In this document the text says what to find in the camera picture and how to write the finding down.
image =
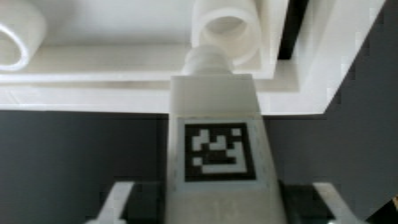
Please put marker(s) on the white square table top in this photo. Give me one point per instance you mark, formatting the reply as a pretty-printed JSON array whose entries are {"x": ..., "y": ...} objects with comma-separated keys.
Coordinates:
[{"x": 105, "y": 40}]

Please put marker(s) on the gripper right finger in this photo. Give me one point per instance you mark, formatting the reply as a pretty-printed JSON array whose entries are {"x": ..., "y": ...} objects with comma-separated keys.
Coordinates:
[{"x": 314, "y": 205}]

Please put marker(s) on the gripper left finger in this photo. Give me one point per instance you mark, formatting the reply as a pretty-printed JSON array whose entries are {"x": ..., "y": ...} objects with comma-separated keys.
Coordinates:
[{"x": 131, "y": 205}]

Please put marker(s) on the white L-shaped obstacle fence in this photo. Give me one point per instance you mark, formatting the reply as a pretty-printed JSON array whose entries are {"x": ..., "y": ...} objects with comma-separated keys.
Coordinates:
[{"x": 325, "y": 29}]

